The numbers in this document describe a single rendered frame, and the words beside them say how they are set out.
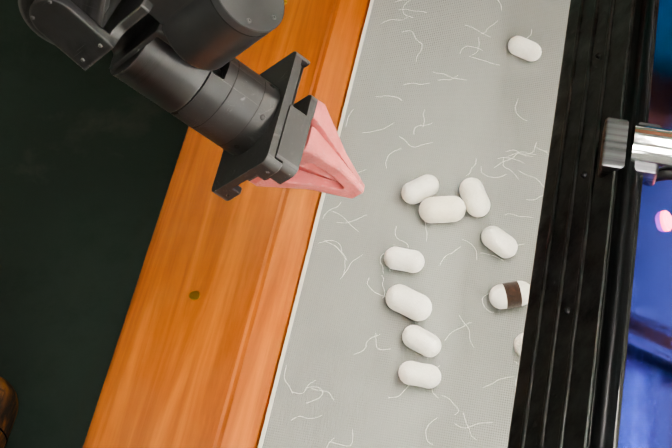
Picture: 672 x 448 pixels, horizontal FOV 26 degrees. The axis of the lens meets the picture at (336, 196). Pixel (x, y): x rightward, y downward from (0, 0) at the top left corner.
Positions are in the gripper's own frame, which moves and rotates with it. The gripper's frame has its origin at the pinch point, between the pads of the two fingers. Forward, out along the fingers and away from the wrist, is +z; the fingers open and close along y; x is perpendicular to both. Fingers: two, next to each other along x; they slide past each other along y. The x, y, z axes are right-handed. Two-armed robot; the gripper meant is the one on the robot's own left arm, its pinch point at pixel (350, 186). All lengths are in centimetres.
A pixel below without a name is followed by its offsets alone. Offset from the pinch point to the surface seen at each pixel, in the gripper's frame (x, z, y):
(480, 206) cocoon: 1.5, 13.6, 7.5
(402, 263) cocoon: 5.2, 9.8, 1.0
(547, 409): -26.4, -3.2, -27.8
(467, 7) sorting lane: 5.4, 11.4, 30.7
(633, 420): -30.1, -1.1, -28.4
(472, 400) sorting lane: 1.8, 16.2, -9.1
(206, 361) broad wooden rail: 12.8, -0.5, -11.0
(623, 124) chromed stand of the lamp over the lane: -30.1, -3.7, -11.8
